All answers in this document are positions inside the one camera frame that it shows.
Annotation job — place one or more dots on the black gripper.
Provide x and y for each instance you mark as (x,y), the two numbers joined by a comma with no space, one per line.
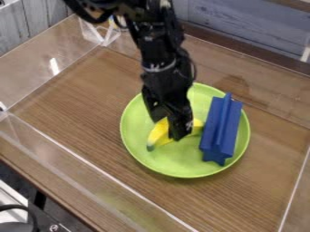
(166,83)

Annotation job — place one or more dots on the yellow toy banana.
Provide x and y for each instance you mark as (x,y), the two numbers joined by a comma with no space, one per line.
(158,136)

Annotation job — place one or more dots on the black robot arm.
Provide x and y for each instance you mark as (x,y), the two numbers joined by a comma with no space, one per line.
(151,23)

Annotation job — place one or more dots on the green round plate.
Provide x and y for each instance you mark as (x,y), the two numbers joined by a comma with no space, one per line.
(178,159)

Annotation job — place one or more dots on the blue star-shaped block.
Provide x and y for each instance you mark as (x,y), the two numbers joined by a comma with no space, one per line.
(220,128)

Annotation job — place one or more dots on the white labelled container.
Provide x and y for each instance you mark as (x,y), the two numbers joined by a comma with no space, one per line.
(113,24)

